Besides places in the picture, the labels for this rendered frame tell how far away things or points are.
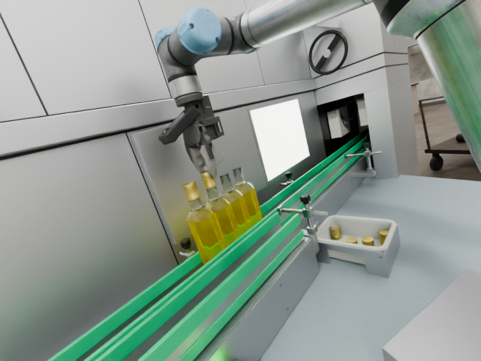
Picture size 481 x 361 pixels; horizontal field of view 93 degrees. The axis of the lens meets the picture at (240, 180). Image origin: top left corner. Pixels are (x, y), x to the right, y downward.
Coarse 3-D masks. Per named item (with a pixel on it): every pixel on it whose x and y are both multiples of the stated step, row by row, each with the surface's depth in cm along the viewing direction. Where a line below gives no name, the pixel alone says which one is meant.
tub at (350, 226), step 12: (336, 216) 86; (348, 216) 83; (324, 228) 82; (348, 228) 84; (360, 228) 81; (372, 228) 78; (384, 228) 75; (324, 240) 73; (336, 240) 83; (360, 240) 80
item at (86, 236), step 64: (0, 0) 46; (64, 0) 53; (128, 0) 63; (192, 0) 78; (256, 0) 102; (0, 64) 45; (64, 64) 53; (128, 64) 63; (256, 64) 101; (0, 128) 44; (64, 128) 50; (128, 128) 60; (320, 128) 143; (0, 192) 45; (64, 192) 52; (128, 192) 62; (0, 256) 45; (64, 256) 52; (128, 256) 61; (0, 320) 44; (64, 320) 51
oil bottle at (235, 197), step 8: (224, 192) 66; (232, 192) 65; (240, 192) 67; (232, 200) 64; (240, 200) 66; (232, 208) 64; (240, 208) 66; (240, 216) 66; (248, 216) 69; (240, 224) 66; (248, 224) 68; (240, 232) 66
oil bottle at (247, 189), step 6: (234, 186) 71; (240, 186) 69; (246, 186) 69; (252, 186) 70; (246, 192) 68; (252, 192) 70; (246, 198) 68; (252, 198) 70; (246, 204) 69; (252, 204) 70; (258, 204) 72; (252, 210) 70; (258, 210) 72; (252, 216) 70; (258, 216) 72; (252, 222) 70
